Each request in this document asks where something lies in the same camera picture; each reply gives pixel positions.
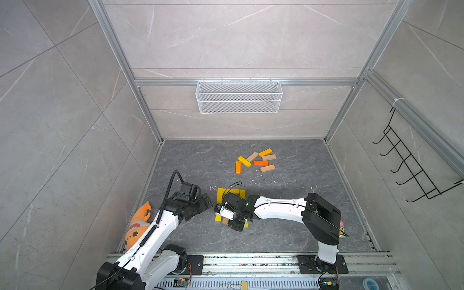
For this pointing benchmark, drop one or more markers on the light wooden block front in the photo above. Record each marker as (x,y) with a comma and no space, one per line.
(268,168)

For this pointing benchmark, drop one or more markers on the tan wooden block angled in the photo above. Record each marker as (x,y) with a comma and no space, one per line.
(252,157)

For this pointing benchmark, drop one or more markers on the orange plush toy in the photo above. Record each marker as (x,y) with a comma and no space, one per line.
(138,226)

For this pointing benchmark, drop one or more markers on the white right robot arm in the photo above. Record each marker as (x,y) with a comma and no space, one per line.
(320,217)

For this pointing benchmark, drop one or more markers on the white wire mesh basket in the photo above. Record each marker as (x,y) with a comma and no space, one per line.
(238,97)

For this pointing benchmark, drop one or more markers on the pink toy figure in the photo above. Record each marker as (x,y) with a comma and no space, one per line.
(341,229)

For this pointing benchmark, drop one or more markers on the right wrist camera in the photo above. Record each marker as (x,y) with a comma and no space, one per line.
(225,212)

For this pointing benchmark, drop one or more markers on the lime yellow block short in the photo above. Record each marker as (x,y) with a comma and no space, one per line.
(243,194)

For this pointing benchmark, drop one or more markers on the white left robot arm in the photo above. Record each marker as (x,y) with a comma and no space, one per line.
(147,263)

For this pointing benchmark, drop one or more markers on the orange block flat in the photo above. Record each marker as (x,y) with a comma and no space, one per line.
(261,163)

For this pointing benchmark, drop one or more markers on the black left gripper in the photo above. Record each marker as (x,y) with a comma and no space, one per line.
(203,205)

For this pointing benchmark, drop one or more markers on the amber yellow block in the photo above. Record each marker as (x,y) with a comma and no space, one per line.
(265,152)

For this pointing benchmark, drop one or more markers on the black wire hook rack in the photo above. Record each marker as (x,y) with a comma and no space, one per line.
(409,162)

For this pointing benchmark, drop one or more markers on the aluminium frame post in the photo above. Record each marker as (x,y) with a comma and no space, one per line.
(108,30)

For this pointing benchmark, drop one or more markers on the orange block upright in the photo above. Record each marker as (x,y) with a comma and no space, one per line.
(238,168)

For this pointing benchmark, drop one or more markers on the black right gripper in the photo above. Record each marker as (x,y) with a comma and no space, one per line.
(238,227)

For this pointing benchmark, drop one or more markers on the yellow block angled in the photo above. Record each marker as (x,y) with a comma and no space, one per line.
(244,161)

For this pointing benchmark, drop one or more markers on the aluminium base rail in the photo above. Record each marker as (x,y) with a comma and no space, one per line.
(284,271)

